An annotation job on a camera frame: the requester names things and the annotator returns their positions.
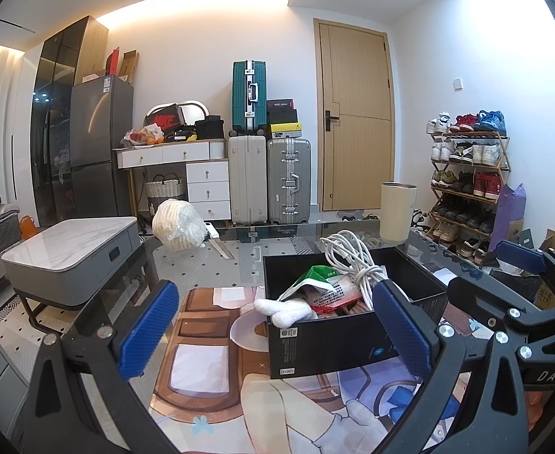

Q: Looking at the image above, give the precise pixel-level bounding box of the purple bag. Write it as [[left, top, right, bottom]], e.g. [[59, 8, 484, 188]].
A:
[[495, 183, 526, 251]]

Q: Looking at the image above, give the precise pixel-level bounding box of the red shoe box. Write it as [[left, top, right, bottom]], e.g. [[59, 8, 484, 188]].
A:
[[144, 103, 184, 135]]

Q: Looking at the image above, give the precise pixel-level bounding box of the dark glass cabinet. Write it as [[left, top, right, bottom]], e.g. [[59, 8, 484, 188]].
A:
[[31, 15, 109, 228]]

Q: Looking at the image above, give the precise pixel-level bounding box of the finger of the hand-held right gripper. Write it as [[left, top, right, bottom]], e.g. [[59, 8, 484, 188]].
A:
[[448, 275, 555, 360], [495, 240, 555, 308]]

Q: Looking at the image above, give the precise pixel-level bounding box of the beige suitcase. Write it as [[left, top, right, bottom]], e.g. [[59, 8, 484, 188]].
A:
[[227, 135, 269, 225]]

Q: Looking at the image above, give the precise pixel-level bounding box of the shoe rack with shoes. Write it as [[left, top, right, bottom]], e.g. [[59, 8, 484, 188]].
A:
[[425, 110, 510, 266]]

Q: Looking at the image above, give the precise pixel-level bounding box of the white handle knife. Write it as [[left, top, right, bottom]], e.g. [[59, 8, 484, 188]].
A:
[[204, 221, 236, 261]]

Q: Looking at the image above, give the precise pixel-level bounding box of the teal suitcase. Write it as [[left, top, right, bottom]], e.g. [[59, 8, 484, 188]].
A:
[[231, 60, 269, 135]]

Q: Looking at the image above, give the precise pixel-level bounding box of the woven basket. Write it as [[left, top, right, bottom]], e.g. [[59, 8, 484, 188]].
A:
[[145, 173, 186, 199]]

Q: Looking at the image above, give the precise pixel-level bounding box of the grey coffee table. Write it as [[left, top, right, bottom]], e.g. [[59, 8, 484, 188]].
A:
[[1, 216, 141, 327]]

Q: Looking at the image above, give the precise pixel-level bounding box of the white dresser with drawers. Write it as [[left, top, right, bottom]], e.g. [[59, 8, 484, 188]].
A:
[[116, 139, 233, 222]]

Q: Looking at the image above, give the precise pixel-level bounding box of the white fluffy sock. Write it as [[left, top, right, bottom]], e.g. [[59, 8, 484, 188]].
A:
[[253, 298, 318, 329]]

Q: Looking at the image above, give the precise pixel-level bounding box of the white packet with red edge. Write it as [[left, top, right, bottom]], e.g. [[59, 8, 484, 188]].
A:
[[313, 277, 363, 315]]

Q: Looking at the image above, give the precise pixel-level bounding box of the white cable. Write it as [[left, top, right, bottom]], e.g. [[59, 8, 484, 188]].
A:
[[319, 231, 387, 306]]

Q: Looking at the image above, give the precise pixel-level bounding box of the black bag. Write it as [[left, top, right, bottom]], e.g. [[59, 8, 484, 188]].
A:
[[195, 116, 225, 140]]

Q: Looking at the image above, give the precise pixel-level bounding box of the wooden door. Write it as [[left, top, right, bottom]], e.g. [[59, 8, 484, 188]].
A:
[[313, 18, 396, 211]]

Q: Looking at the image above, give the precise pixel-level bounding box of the grey refrigerator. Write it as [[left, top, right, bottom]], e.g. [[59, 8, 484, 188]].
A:
[[70, 76, 134, 221]]

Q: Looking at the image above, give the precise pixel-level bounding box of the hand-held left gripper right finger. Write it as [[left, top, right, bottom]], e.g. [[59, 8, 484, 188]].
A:
[[372, 278, 547, 454]]

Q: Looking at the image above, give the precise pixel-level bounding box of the green and white packet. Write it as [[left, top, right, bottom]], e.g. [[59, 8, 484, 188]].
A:
[[277, 265, 340, 301]]

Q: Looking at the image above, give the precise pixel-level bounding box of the wooden shoe rack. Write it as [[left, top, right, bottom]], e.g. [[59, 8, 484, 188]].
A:
[[426, 130, 512, 266]]

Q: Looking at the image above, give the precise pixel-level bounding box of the printed table mat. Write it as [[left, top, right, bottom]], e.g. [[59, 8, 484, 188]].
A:
[[152, 284, 538, 454]]

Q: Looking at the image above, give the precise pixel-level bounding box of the silver suitcase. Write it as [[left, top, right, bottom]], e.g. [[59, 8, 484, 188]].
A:
[[267, 138, 312, 225]]

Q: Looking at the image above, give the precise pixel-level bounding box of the bag of fruit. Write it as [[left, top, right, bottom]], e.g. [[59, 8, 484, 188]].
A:
[[121, 124, 165, 147]]

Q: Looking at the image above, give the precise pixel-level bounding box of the black cardboard box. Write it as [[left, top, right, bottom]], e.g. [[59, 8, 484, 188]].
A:
[[262, 245, 448, 380]]

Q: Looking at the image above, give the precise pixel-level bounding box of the white plastic-wrapped bundle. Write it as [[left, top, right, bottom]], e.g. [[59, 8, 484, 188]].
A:
[[152, 199, 208, 252]]

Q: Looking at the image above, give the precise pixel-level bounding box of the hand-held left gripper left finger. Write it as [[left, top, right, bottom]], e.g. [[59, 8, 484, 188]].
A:
[[10, 280, 180, 454]]

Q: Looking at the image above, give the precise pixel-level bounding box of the black and yellow box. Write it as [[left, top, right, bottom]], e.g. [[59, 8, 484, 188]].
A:
[[267, 109, 299, 140]]

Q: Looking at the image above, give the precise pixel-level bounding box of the cream cylindrical bin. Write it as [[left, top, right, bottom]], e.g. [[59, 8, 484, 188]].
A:
[[379, 181, 417, 242]]

